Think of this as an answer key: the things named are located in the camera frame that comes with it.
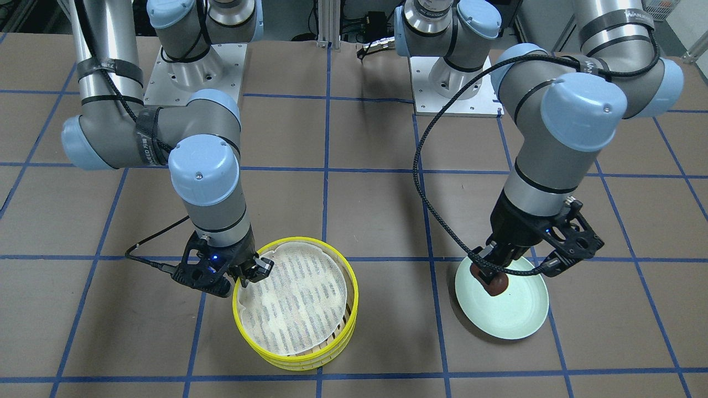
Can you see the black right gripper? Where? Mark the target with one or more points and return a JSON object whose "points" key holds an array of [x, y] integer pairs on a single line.
{"points": [[241, 256]]}

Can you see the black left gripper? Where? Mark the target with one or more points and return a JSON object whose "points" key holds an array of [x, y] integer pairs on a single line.
{"points": [[513, 226]]}

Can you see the brown steamed bun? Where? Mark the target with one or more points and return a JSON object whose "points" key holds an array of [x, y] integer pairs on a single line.
{"points": [[493, 283]]}

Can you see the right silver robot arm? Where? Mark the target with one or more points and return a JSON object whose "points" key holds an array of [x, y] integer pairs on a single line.
{"points": [[198, 139]]}

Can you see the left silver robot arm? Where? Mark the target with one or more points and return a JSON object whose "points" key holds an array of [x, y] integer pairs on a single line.
{"points": [[566, 107]]}

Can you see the light green plate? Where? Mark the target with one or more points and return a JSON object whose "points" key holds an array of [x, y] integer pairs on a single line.
{"points": [[516, 313]]}

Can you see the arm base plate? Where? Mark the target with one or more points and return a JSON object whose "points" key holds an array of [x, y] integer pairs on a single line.
{"points": [[171, 84], [434, 83]]}

